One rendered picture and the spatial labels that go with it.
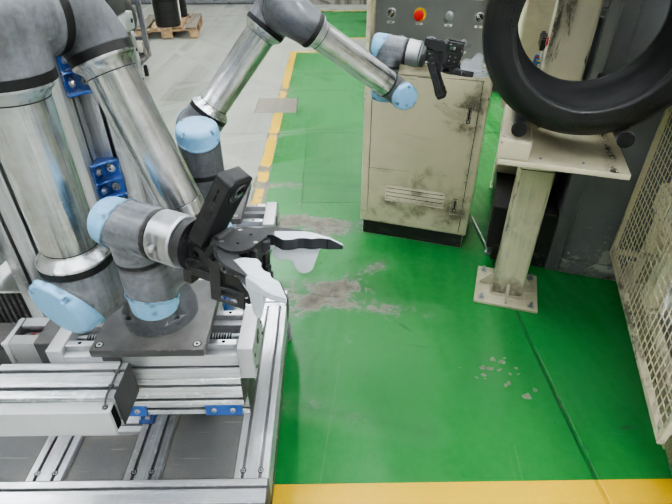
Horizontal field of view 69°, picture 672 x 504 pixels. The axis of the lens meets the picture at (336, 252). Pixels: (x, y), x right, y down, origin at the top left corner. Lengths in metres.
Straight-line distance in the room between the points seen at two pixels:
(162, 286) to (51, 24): 0.37
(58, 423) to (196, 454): 0.46
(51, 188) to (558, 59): 1.56
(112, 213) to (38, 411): 0.52
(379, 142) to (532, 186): 0.75
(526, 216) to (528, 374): 0.61
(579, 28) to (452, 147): 0.75
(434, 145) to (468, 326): 0.83
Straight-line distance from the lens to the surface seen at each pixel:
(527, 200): 2.05
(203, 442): 1.49
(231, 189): 0.59
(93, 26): 0.80
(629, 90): 1.78
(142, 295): 0.78
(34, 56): 0.75
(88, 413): 1.09
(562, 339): 2.20
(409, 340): 2.02
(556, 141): 1.78
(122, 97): 0.81
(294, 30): 1.35
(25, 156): 0.79
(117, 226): 0.72
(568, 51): 1.88
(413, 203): 2.48
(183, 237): 0.66
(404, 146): 2.36
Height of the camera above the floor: 1.41
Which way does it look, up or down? 35 degrees down
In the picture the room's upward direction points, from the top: straight up
